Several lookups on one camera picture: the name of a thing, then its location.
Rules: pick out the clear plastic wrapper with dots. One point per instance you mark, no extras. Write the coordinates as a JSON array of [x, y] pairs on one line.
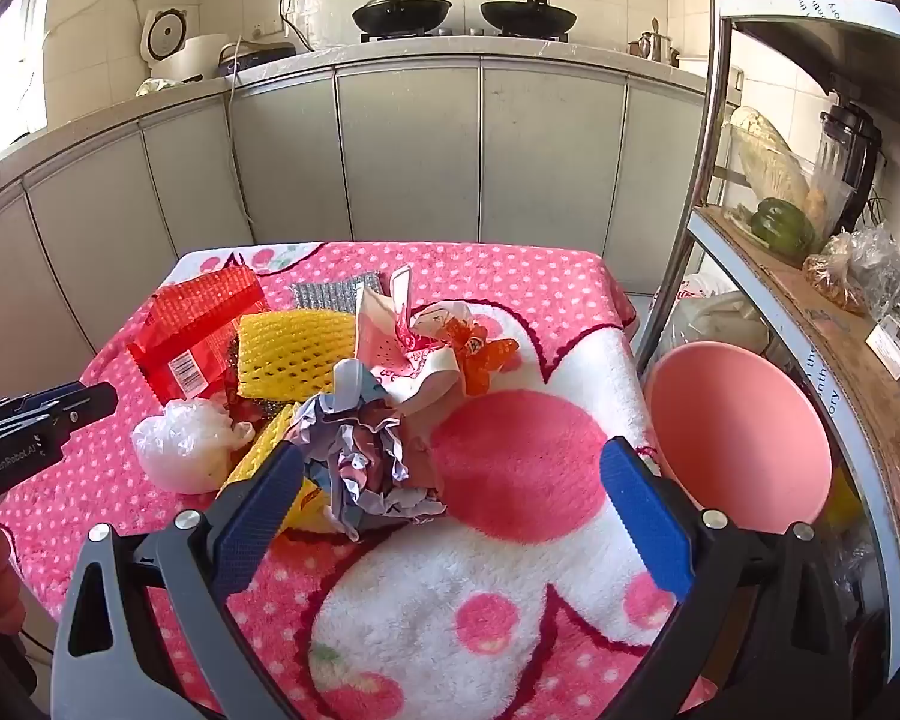
[[439, 319]]

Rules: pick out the tan root vegetable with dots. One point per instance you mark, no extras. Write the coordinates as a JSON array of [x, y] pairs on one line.
[[816, 210]]

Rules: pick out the black blender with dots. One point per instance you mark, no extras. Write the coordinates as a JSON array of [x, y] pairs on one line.
[[851, 142]]

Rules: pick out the orange plastic wrapper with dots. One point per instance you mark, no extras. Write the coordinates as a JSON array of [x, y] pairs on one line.
[[484, 360]]

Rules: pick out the dark cooking pot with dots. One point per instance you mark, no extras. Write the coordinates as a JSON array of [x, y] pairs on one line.
[[259, 56]]

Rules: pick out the pink dotted printed blanket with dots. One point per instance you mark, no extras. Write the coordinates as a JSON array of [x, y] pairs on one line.
[[525, 300]]

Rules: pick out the clear bag of greens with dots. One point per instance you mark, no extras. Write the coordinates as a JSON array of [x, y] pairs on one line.
[[889, 270]]

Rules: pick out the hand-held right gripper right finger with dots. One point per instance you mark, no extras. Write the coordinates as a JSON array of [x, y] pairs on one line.
[[645, 517]]

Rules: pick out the metal shelf rack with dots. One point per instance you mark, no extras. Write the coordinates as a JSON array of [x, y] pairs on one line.
[[709, 165]]

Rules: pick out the yellow foam net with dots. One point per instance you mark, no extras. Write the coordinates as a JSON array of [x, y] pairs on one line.
[[255, 451], [292, 352]]

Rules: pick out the bag of brown food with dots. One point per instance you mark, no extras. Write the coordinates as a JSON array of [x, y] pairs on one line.
[[832, 277]]

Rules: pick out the grey kitchen counter cabinet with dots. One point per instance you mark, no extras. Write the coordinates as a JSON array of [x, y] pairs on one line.
[[405, 150]]

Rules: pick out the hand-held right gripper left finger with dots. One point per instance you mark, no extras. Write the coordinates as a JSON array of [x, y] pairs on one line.
[[259, 517]]

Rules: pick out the gas stove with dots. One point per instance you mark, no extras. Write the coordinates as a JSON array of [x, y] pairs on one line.
[[465, 34]]

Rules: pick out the clear splash guard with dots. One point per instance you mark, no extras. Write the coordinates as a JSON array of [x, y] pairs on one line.
[[322, 7]]

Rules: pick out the white plastic sack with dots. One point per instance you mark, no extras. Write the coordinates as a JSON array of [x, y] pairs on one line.
[[720, 315]]

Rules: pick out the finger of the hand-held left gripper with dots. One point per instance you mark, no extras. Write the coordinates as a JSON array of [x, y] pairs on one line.
[[82, 403], [22, 406]]

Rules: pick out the white rice cooker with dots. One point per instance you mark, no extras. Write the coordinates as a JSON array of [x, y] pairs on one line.
[[187, 52]]

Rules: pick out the green leafy vegetable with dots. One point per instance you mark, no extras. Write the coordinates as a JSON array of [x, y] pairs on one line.
[[156, 86]]

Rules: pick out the white pink paper carton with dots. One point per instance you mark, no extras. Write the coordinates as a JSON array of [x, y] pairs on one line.
[[390, 345]]

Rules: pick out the cardboard shelf liner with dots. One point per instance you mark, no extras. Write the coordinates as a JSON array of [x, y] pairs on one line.
[[817, 345]]

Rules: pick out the black wok with lid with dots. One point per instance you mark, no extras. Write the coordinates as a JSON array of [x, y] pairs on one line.
[[401, 11]]

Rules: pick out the green bell pepper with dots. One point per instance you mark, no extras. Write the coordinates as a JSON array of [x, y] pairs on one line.
[[780, 225]]

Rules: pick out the grey paper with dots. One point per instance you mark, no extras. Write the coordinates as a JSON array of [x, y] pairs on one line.
[[360, 457]]

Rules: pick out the red foil wrapper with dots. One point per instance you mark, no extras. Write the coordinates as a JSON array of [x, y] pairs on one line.
[[195, 315]]

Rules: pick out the white plastic bag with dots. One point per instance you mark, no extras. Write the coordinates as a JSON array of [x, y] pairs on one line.
[[180, 446]]

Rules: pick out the metal kettle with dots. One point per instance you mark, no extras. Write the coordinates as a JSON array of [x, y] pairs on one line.
[[656, 45]]

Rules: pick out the silver bubble bag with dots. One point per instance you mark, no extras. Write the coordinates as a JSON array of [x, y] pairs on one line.
[[330, 292]]

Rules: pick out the small white box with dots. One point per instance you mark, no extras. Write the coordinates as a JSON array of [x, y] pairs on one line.
[[892, 345]]

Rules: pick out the pink plastic bucket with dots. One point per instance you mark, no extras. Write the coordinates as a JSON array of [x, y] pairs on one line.
[[735, 435]]

